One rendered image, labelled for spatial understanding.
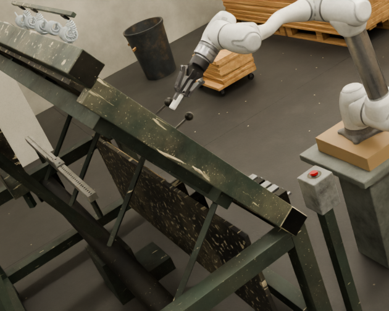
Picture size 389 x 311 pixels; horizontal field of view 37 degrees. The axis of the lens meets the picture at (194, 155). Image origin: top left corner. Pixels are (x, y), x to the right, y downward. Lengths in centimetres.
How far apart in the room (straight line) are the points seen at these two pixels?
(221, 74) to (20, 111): 219
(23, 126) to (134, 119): 446
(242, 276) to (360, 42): 115
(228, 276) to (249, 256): 14
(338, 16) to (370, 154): 76
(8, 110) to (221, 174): 433
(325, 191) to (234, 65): 352
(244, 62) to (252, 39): 393
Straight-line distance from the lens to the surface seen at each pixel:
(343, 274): 308
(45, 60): 220
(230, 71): 605
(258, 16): 747
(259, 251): 262
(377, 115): 286
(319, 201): 272
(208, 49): 233
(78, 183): 329
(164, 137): 215
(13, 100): 640
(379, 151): 298
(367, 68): 273
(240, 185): 240
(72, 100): 237
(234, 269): 257
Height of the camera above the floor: 244
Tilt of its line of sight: 28 degrees down
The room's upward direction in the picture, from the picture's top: 22 degrees counter-clockwise
